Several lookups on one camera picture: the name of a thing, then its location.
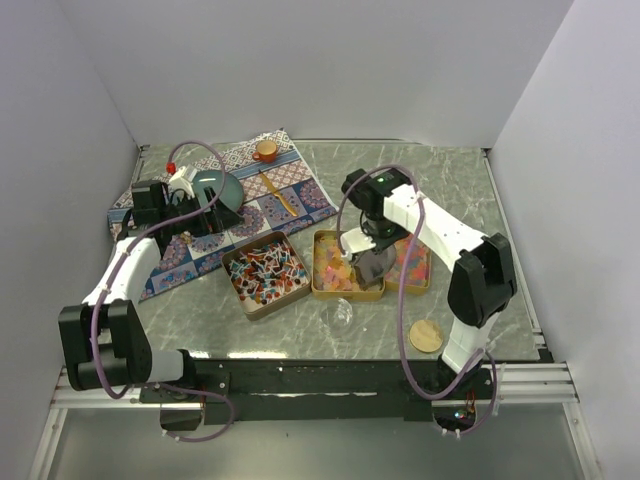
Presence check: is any gold tin with lollipops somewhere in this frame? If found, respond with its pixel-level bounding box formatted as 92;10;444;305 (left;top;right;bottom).
221;231;311;321

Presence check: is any aluminium rail frame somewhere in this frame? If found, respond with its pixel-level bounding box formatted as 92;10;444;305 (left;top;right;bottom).
50;363;579;410

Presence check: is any wooden jar lid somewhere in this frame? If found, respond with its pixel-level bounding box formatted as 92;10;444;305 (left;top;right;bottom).
409;319;444;353

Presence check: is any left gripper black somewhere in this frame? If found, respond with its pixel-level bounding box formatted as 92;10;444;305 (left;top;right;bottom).
160;187;244;238

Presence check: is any orange cup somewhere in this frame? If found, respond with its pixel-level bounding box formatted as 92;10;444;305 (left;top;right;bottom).
252;140;279;163

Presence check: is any teal ceramic plate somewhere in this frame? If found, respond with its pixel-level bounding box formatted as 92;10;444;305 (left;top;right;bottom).
193;169;245;212

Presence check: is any clear glass jar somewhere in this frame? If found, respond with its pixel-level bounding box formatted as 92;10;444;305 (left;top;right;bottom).
320;298;354;338

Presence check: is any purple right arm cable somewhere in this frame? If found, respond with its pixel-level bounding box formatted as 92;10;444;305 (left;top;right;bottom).
336;164;500;436

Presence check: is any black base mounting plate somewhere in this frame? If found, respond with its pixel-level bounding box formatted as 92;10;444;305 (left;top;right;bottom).
139;360;496;434

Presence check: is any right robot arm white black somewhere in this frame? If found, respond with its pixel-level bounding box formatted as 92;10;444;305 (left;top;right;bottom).
338;166;517;399

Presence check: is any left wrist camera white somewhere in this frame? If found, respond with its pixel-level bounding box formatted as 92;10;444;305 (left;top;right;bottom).
166;162;198;197

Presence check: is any metal candy scoop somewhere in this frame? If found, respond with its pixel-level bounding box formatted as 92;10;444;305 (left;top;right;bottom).
351;246;396;289

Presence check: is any gold tin with gummy candies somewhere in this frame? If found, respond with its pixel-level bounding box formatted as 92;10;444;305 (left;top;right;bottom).
385;236;431;296

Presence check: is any patterned placemat cloth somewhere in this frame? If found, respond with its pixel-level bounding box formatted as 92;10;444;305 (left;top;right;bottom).
140;129;337;301

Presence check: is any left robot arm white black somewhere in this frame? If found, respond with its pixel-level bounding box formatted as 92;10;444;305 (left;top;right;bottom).
58;170;245;402

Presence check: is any gold tin with popsicle candies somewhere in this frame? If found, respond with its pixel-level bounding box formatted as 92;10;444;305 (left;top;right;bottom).
311;230;385;302

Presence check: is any gold knife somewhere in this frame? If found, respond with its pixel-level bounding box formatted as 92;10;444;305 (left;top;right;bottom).
258;170;299;217

